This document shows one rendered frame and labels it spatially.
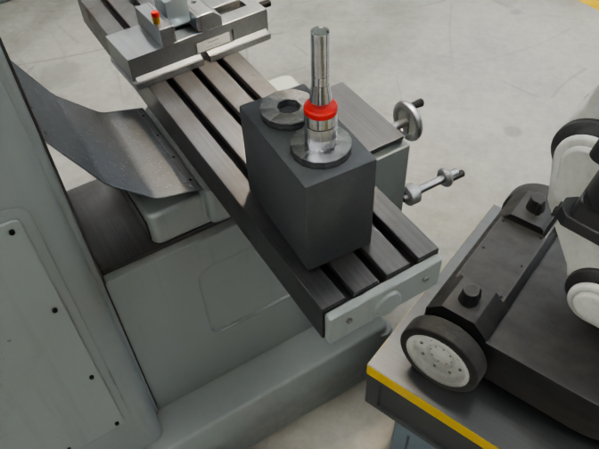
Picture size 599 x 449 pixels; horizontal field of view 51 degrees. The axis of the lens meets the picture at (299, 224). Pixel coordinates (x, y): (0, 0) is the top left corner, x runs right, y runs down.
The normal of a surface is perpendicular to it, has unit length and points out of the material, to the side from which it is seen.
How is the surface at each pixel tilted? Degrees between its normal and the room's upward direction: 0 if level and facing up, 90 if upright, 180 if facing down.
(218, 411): 0
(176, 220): 90
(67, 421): 89
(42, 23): 0
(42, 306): 89
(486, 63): 0
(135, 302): 90
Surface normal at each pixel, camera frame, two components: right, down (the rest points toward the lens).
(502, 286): -0.04, -0.68
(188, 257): 0.52, 0.62
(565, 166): -0.62, 0.59
